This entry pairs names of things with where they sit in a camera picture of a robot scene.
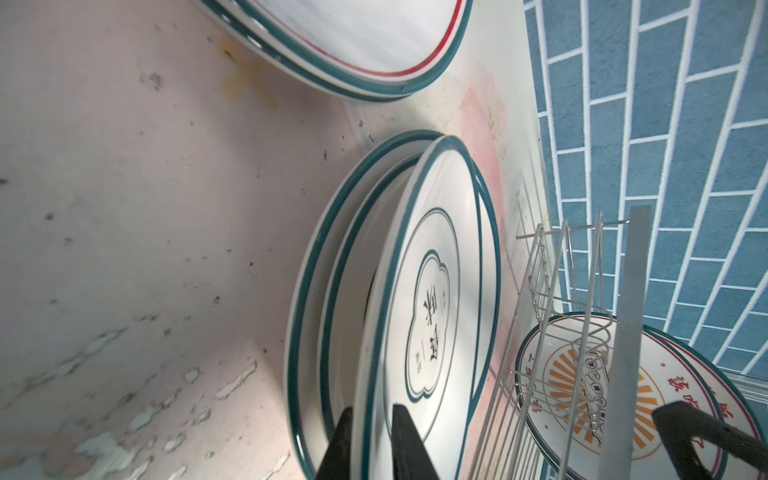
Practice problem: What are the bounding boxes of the steel wire dish rack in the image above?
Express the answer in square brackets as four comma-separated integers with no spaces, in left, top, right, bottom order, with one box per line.
[469,206,652,479]

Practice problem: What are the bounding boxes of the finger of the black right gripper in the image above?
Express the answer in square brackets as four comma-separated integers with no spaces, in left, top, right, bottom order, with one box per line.
[651,400,768,480]

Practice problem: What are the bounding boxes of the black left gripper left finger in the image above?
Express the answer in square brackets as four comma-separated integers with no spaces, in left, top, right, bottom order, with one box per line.
[315,407,353,480]

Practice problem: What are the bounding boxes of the white plate orange sunburst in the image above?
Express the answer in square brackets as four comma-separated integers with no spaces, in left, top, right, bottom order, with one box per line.
[514,311,730,480]

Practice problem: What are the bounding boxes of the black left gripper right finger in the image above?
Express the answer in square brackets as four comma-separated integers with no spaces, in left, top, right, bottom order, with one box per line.
[391,404,438,480]

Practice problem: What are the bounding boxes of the white plate red chinese characters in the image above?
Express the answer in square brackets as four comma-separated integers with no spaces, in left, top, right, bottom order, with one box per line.
[224,0,472,98]

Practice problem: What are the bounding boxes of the white plate green flower emblem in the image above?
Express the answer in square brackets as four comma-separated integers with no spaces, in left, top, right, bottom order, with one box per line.
[283,129,441,479]

